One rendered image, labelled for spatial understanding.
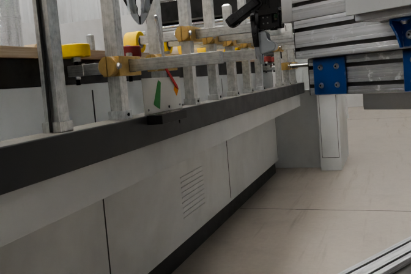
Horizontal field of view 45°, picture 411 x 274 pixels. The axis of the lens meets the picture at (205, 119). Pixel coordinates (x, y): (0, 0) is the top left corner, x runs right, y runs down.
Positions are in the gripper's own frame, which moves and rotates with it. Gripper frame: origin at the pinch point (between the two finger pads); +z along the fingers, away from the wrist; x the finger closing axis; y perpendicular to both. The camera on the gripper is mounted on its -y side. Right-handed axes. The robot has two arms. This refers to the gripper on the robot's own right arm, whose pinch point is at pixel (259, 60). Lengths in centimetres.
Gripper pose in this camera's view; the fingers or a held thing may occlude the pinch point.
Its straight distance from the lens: 145.2
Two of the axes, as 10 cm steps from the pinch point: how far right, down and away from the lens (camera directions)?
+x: 3.4, -1.0, 9.3
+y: 9.4, -0.5, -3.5
